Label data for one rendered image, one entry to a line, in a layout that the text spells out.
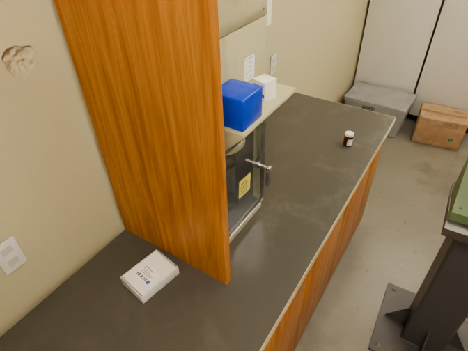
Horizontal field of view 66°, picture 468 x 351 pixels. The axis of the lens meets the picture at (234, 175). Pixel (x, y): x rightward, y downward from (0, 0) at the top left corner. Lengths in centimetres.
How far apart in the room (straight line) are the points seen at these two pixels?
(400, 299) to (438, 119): 188
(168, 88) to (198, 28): 19
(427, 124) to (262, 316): 294
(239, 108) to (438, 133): 311
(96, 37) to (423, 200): 277
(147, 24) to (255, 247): 88
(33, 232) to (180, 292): 50
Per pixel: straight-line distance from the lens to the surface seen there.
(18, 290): 140
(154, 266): 133
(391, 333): 240
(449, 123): 384
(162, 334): 124
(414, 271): 273
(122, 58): 98
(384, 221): 298
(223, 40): 98
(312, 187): 166
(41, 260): 138
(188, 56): 82
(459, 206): 168
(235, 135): 95
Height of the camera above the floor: 202
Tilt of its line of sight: 39 degrees down
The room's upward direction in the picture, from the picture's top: 2 degrees counter-clockwise
